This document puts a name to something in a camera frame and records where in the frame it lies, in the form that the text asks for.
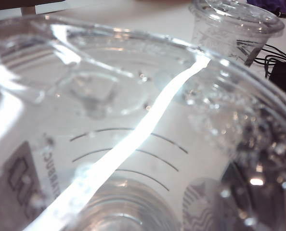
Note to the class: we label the clear cup with mermaid logo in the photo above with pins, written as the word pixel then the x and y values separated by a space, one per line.
pixel 133 108

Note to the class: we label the short clear cup, white label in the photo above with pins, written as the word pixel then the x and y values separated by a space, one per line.
pixel 217 36

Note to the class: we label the black mouse pad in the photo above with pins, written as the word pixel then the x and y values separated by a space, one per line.
pixel 285 74

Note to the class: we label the purple fabric item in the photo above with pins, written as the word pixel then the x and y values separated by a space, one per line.
pixel 265 3

